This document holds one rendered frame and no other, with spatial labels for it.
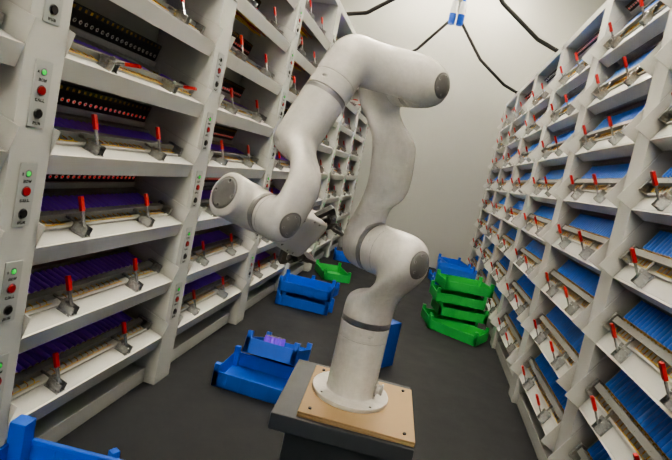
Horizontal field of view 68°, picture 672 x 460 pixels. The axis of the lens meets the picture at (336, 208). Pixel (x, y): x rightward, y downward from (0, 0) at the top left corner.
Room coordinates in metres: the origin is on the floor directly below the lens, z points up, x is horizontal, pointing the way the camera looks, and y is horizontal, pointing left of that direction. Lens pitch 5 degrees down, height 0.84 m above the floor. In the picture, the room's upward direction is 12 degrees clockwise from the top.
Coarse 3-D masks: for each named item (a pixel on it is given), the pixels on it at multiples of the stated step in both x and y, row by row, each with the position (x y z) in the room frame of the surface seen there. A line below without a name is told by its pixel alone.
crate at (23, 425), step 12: (12, 420) 0.53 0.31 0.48; (24, 420) 0.54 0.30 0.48; (12, 432) 0.53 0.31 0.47; (24, 432) 0.53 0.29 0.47; (12, 444) 0.53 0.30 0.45; (24, 444) 0.53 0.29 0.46; (36, 444) 0.54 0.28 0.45; (48, 444) 0.54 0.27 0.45; (60, 444) 0.54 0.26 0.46; (0, 456) 0.52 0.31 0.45; (12, 456) 0.53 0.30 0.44; (24, 456) 0.53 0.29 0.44; (36, 456) 0.54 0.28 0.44; (48, 456) 0.54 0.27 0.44; (60, 456) 0.54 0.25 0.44; (72, 456) 0.54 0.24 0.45; (84, 456) 0.54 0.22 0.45; (96, 456) 0.54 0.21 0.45; (108, 456) 0.54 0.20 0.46
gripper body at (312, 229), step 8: (312, 216) 1.01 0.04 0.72; (304, 224) 0.99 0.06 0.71; (312, 224) 1.01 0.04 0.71; (320, 224) 1.02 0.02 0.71; (304, 232) 1.00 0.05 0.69; (312, 232) 1.02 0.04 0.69; (320, 232) 1.04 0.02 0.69; (288, 240) 0.99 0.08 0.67; (296, 240) 1.01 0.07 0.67; (304, 240) 1.02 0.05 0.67; (312, 240) 1.04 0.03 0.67; (280, 248) 1.01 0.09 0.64; (288, 248) 1.01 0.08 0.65; (296, 248) 1.02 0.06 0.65; (304, 248) 1.04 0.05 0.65; (296, 256) 1.05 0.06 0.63
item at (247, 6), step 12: (240, 0) 1.69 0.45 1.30; (252, 0) 1.81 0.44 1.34; (240, 12) 1.74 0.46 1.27; (252, 12) 1.80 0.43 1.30; (252, 24) 2.09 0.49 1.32; (264, 24) 1.93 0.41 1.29; (276, 24) 2.07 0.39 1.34; (264, 36) 2.23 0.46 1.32; (276, 36) 2.08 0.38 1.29; (288, 36) 2.25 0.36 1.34
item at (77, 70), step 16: (80, 32) 1.23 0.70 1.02; (112, 48) 1.36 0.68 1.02; (64, 64) 0.97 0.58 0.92; (80, 64) 1.01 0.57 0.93; (96, 64) 1.11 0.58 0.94; (64, 80) 0.99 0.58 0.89; (80, 80) 1.03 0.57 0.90; (96, 80) 1.08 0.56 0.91; (112, 80) 1.12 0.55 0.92; (128, 80) 1.17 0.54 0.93; (144, 80) 1.31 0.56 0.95; (176, 80) 1.58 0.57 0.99; (192, 80) 1.57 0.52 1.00; (128, 96) 1.20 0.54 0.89; (144, 96) 1.26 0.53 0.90; (160, 96) 1.32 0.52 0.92; (176, 96) 1.39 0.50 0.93; (192, 96) 1.57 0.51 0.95; (208, 96) 1.56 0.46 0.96; (192, 112) 1.52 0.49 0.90
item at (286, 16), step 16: (272, 0) 2.28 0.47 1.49; (304, 0) 2.32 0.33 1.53; (272, 16) 2.27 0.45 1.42; (288, 16) 2.26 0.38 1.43; (256, 48) 2.28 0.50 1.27; (272, 48) 2.27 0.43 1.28; (288, 48) 2.25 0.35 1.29; (272, 64) 2.27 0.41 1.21; (288, 64) 2.27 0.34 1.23; (288, 80) 2.32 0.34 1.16; (256, 96) 2.27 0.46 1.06; (272, 96) 2.26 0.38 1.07; (272, 112) 2.26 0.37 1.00; (256, 144) 2.27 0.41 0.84; (272, 144) 2.27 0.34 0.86; (272, 160) 2.32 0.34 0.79; (256, 240) 2.31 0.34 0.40; (240, 272) 2.26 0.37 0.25; (240, 304) 2.26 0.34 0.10; (240, 320) 2.31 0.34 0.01
